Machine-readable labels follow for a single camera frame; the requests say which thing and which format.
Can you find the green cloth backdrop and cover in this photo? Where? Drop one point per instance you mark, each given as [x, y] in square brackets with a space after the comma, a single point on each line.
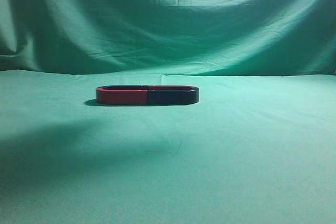
[258, 146]

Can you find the red-blue horseshoe magnet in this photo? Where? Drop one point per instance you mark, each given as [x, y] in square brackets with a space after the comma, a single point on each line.
[172, 95]
[122, 95]

